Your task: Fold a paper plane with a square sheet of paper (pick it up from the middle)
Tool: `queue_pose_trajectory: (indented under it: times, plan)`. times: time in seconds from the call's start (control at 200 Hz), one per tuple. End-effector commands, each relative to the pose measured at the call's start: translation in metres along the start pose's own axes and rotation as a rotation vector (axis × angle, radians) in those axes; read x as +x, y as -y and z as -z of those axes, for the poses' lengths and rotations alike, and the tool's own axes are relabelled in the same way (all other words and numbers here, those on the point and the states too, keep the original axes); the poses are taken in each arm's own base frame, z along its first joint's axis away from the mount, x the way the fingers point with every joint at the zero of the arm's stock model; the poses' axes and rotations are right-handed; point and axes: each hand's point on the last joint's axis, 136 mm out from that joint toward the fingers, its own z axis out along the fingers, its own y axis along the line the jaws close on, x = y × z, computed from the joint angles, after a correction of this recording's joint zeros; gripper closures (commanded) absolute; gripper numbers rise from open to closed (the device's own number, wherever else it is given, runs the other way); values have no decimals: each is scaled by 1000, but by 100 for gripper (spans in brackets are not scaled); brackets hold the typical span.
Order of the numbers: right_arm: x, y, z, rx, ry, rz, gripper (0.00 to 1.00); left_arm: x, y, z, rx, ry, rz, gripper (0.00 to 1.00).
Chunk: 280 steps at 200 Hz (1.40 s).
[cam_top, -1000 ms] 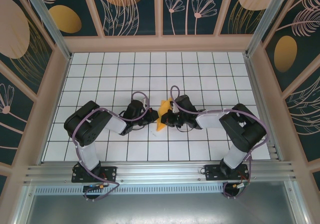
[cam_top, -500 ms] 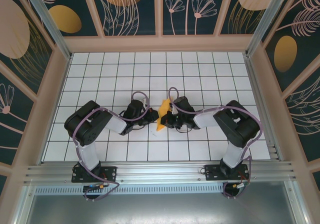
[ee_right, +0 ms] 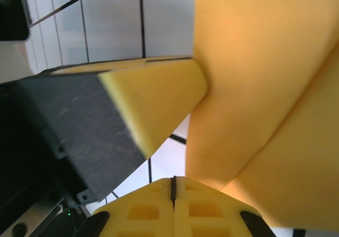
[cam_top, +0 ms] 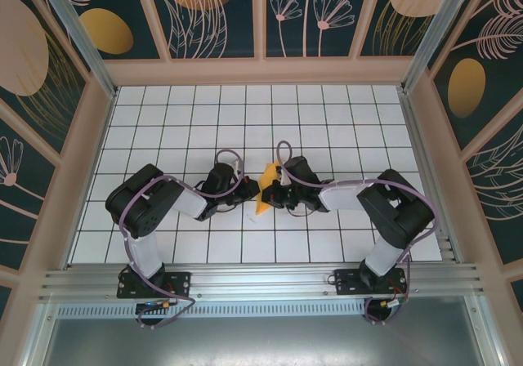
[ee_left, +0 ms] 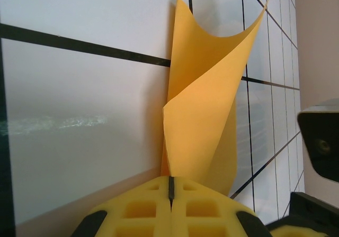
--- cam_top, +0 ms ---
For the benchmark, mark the yellow cloth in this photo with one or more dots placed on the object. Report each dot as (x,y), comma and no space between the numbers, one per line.
(269,174)

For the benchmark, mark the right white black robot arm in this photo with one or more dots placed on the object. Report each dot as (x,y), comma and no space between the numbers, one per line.
(400,215)

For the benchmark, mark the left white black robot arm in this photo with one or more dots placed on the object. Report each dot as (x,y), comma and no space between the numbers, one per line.
(188,202)

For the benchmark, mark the grey sheet metal tray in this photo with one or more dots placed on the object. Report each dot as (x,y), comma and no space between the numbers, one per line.
(261,341)

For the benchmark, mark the orange power connector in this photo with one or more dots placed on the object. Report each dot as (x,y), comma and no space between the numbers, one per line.
(392,303)
(165,303)

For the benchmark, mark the gold oval pink feather panel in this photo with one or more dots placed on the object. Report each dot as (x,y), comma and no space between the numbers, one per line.
(490,55)

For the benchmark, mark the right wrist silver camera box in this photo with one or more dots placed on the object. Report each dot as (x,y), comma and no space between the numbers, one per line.
(281,172)

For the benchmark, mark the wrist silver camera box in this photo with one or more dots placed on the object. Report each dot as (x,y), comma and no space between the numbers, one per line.
(281,172)
(236,166)

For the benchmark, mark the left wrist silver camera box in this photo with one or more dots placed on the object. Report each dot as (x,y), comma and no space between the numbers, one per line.
(236,166)

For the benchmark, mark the long aluminium base rail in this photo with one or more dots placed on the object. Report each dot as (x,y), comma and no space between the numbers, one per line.
(261,280)

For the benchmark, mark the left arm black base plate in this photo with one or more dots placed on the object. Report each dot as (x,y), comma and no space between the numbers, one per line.
(180,284)

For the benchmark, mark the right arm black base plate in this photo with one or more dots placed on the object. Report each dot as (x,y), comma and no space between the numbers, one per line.
(347,284)

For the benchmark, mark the pink flowers wall panel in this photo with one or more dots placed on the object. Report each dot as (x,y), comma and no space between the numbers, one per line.
(310,35)

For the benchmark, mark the aluminium side rail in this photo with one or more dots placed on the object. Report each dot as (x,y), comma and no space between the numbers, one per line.
(446,248)

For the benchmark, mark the gold oval wall panel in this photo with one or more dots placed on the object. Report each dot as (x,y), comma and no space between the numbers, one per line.
(106,31)

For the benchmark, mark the aluminium corner post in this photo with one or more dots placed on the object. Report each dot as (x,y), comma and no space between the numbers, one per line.
(435,35)
(83,43)

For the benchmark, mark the pink leaf outlines wall panel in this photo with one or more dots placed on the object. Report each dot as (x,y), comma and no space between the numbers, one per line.
(498,194)

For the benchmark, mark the single pink flower wall panel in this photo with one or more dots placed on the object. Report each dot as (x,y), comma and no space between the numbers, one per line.
(16,202)

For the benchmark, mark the large pink circle wall panel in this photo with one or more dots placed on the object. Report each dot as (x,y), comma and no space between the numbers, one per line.
(24,55)

